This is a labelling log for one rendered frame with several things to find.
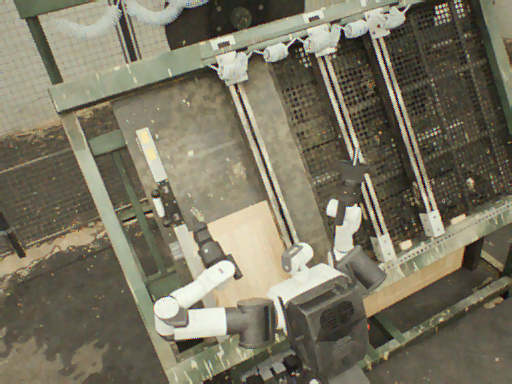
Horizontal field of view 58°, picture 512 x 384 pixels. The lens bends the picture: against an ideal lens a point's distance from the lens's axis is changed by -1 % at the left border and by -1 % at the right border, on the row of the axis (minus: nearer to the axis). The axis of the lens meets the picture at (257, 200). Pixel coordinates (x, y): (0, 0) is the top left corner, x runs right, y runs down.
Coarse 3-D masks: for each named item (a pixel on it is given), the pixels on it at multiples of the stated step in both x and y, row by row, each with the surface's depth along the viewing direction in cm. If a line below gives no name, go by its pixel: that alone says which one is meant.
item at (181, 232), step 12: (144, 144) 187; (156, 156) 189; (156, 168) 189; (156, 180) 189; (168, 216) 192; (180, 228) 192; (180, 240) 192; (192, 252) 194; (192, 264) 194; (192, 276) 196; (204, 300) 196; (216, 336) 200; (228, 336) 199
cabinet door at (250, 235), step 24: (240, 216) 203; (264, 216) 206; (192, 240) 196; (216, 240) 200; (240, 240) 203; (264, 240) 206; (240, 264) 203; (264, 264) 207; (240, 288) 203; (264, 288) 207
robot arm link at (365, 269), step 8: (360, 256) 164; (368, 256) 166; (352, 264) 164; (360, 264) 163; (368, 264) 163; (376, 264) 166; (360, 272) 163; (368, 272) 163; (376, 272) 163; (360, 280) 165; (368, 280) 163; (376, 280) 162
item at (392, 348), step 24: (480, 168) 288; (480, 192) 266; (120, 216) 296; (480, 240) 284; (480, 264) 316; (504, 264) 295; (504, 288) 293; (456, 312) 280; (408, 336) 271; (360, 360) 263; (384, 360) 268
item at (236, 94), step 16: (224, 80) 191; (240, 80) 193; (240, 96) 197; (240, 112) 196; (240, 128) 202; (256, 128) 199; (256, 144) 202; (256, 160) 199; (256, 176) 206; (272, 176) 201; (272, 192) 204; (272, 208) 203; (288, 224) 204; (288, 240) 204
